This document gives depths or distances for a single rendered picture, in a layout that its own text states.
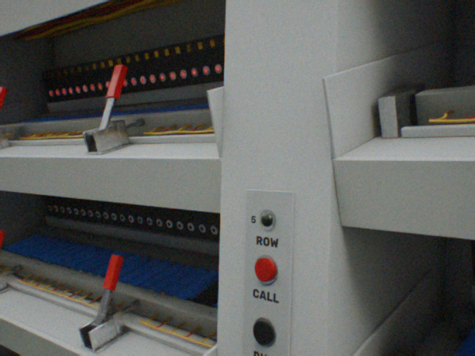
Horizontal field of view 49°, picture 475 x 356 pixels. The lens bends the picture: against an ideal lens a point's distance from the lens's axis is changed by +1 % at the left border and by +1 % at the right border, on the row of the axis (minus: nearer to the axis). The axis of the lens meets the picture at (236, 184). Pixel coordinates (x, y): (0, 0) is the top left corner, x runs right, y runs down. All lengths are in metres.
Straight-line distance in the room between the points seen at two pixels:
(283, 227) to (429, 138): 0.11
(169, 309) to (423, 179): 0.32
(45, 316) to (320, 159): 0.43
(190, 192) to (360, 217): 0.15
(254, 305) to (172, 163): 0.13
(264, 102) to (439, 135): 0.11
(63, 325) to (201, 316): 0.18
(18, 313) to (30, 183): 0.16
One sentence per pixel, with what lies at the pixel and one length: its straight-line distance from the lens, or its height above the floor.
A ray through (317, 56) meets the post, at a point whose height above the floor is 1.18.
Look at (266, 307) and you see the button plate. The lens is 0.36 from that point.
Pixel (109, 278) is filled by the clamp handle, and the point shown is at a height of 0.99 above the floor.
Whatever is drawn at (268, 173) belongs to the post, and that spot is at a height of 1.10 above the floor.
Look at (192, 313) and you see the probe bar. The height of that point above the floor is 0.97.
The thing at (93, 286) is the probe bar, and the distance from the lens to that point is 0.65.
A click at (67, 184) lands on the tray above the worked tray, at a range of 0.57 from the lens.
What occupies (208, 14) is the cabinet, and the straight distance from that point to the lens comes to 0.71.
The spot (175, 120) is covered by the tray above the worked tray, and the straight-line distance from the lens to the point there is 0.53.
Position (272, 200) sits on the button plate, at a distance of 0.35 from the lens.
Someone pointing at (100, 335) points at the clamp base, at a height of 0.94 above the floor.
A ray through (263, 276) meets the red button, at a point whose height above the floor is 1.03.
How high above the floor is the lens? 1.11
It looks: 2 degrees down
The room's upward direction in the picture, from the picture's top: 2 degrees clockwise
